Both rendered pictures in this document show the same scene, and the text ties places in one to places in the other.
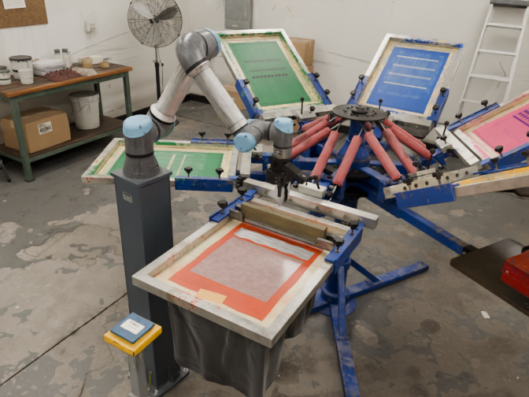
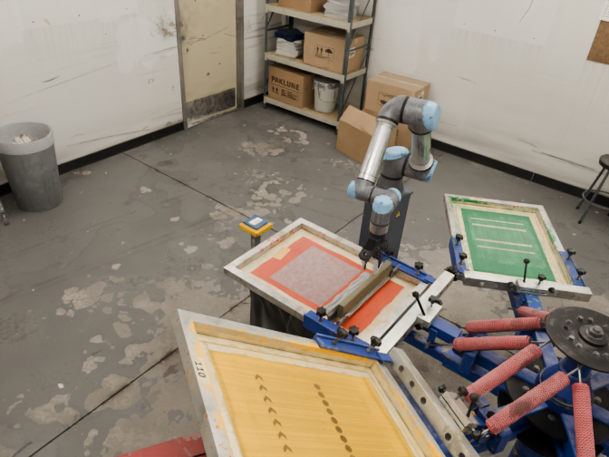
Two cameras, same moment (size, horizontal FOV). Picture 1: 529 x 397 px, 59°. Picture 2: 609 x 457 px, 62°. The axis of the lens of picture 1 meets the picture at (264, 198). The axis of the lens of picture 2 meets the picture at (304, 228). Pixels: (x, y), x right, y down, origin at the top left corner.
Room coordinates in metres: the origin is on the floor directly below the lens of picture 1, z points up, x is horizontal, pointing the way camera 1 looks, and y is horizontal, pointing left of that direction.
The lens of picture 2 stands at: (1.64, -1.83, 2.49)
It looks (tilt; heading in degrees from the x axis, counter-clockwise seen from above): 34 degrees down; 96
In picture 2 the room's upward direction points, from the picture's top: 4 degrees clockwise
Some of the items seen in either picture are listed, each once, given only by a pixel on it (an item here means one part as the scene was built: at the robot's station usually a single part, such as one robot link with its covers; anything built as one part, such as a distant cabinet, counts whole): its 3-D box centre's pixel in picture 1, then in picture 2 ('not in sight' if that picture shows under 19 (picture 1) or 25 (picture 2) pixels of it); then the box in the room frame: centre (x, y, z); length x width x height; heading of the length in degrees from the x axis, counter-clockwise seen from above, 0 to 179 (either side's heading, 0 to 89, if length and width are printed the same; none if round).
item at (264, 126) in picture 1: (257, 131); (385, 199); (1.77, 0.04, 1.42); 0.11 x 0.11 x 0.08; 71
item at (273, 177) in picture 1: (279, 169); (376, 241); (1.76, -0.06, 1.26); 0.09 x 0.08 x 0.12; 61
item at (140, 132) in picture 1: (138, 134); (395, 160); (1.82, 0.53, 1.37); 0.13 x 0.12 x 0.14; 161
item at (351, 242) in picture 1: (344, 247); (335, 334); (1.64, -0.34, 0.98); 0.30 x 0.05 x 0.07; 151
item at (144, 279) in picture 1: (257, 254); (327, 277); (1.57, 0.02, 0.97); 0.79 x 0.58 x 0.04; 151
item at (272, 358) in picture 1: (292, 327); (288, 330); (1.42, -0.13, 0.74); 0.46 x 0.04 x 0.42; 151
